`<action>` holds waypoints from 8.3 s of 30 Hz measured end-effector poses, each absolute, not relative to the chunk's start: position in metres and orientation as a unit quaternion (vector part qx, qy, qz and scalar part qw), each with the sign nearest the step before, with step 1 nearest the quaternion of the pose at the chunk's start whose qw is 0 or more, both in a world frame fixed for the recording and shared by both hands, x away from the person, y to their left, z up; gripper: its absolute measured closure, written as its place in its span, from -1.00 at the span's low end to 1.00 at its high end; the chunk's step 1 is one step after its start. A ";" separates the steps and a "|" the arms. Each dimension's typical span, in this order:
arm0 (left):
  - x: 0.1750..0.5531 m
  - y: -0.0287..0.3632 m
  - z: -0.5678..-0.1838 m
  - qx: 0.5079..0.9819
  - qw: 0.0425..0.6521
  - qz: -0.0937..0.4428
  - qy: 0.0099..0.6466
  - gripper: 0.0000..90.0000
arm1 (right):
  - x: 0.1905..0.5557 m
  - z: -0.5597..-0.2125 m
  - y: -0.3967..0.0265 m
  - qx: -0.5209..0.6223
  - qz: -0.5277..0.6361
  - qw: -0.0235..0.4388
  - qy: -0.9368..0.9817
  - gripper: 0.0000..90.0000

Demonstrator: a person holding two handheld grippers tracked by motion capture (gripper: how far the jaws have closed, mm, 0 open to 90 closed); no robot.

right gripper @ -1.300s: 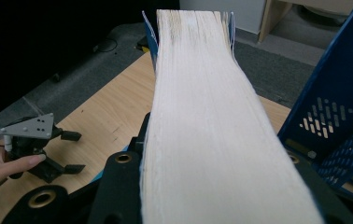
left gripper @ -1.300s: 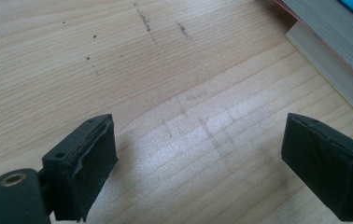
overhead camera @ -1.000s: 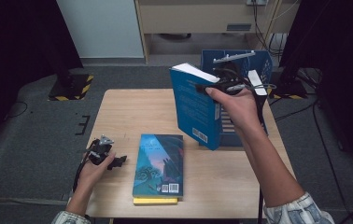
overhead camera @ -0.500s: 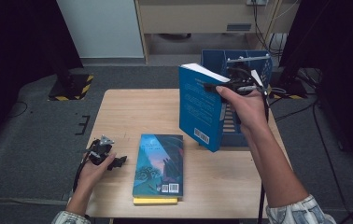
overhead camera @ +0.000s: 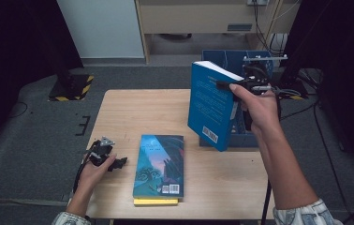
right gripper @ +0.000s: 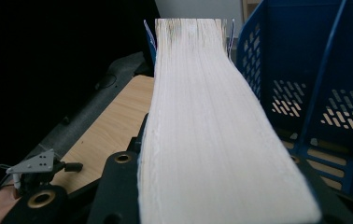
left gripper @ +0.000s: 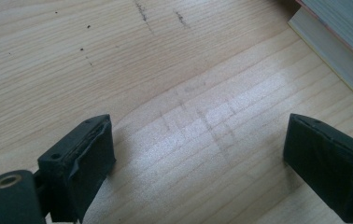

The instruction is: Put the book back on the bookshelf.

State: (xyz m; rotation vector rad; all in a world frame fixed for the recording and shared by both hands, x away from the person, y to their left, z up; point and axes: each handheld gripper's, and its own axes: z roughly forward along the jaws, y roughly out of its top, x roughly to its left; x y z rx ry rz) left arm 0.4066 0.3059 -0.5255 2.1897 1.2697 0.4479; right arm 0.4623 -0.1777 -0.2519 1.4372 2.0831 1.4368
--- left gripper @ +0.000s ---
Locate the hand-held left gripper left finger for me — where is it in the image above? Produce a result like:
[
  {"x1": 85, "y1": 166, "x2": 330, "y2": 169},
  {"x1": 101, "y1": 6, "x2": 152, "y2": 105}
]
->
[{"x1": 37, "y1": 114, "x2": 117, "y2": 223}]

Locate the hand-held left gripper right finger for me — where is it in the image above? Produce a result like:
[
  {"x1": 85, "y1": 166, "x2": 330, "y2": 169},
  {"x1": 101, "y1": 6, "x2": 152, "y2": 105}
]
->
[{"x1": 282, "y1": 113, "x2": 353, "y2": 223}]

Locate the teal illustrated book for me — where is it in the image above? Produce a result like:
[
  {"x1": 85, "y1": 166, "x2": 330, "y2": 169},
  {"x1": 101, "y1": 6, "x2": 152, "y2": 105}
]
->
[{"x1": 295, "y1": 0, "x2": 353, "y2": 69}]

